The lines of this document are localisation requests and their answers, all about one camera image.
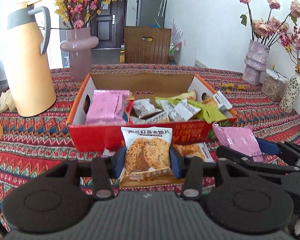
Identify pumpkin cracker snack packet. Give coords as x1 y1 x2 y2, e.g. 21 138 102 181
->
120 127 184 189

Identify green white snack packet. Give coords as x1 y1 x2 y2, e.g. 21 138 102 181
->
155 90 227 124

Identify cracker packet near box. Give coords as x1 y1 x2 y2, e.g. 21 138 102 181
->
172 142 215 163

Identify white snack packet in box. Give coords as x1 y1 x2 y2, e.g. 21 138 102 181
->
169 101 201 122

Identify pink snack packet stack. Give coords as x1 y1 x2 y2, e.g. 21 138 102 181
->
85 89 130 125

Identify red cardboard pumpkin box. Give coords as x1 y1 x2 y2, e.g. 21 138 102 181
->
67 73 237 152

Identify floral cream vase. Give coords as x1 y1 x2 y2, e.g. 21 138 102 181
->
279 72 300 113

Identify cracker packet right side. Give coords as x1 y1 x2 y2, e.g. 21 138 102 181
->
202 90 232 113

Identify white grey snack packet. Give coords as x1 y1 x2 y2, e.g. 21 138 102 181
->
133 99 162 119

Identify orange red snack packet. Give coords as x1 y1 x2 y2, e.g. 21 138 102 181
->
123 92 135 122

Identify patterned red tablecloth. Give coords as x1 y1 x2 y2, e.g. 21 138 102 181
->
0 64 300 239

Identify fallen yellow petals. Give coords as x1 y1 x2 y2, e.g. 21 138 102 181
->
221 83 247 94

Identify yellow thermos jug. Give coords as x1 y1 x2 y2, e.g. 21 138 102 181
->
2 1 56 118

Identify textured lilac vase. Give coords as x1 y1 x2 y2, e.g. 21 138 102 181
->
242 40 270 86

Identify storage rack with bottles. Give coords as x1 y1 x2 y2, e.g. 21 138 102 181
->
168 42 182 66

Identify crumpled tissue paper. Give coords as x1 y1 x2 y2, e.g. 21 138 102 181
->
0 90 16 113

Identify dried pink roses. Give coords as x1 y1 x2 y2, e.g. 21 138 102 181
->
238 0 300 48

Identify dark brown door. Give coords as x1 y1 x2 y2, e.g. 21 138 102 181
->
90 0 127 50

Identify grey refrigerator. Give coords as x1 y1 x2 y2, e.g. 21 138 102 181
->
136 0 167 28

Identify smooth pink ring vase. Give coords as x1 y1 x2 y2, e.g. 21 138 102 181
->
60 27 99 82

